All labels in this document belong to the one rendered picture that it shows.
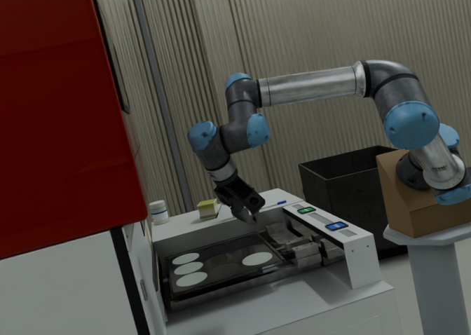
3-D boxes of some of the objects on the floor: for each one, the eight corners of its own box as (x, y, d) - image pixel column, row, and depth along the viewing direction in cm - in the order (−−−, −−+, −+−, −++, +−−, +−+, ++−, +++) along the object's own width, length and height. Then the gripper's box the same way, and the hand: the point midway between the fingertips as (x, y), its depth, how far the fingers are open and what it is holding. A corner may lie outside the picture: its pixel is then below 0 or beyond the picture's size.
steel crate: (390, 215, 428) (376, 144, 419) (456, 247, 323) (439, 153, 315) (307, 237, 420) (291, 165, 412) (346, 277, 316) (326, 181, 307)
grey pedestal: (497, 365, 194) (468, 190, 184) (596, 433, 151) (564, 210, 141) (397, 403, 185) (360, 222, 176) (471, 487, 142) (428, 254, 133)
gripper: (224, 155, 119) (251, 204, 132) (200, 177, 116) (231, 225, 129) (243, 165, 113) (270, 215, 125) (219, 188, 110) (249, 237, 123)
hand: (255, 221), depth 124 cm, fingers closed
